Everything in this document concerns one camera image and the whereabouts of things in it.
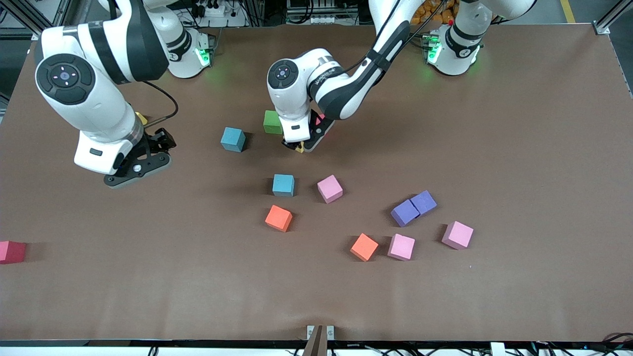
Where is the green foam cube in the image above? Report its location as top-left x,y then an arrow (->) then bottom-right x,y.
263,110 -> 283,135

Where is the blue foam cube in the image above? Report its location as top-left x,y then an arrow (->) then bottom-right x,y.
272,174 -> 295,197
220,127 -> 247,153

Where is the pink foam cube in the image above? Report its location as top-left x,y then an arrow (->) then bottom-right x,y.
316,174 -> 344,204
387,233 -> 416,261
441,221 -> 474,250

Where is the orange foam cube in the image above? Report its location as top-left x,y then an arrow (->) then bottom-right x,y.
350,232 -> 379,262
265,205 -> 293,233

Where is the purple foam cube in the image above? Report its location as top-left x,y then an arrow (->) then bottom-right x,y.
390,199 -> 420,227
410,190 -> 438,217

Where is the white power strip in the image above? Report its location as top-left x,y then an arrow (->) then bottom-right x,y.
190,0 -> 248,28

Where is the pile of orange bags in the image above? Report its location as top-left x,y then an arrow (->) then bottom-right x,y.
410,0 -> 456,25

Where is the tan vertical strut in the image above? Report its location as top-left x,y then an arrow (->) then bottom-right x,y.
303,325 -> 324,356

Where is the aluminium frame rail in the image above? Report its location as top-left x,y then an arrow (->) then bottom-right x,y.
0,0 -> 82,40
593,0 -> 633,35

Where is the small metal table bracket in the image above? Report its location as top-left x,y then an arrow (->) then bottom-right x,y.
307,325 -> 335,342

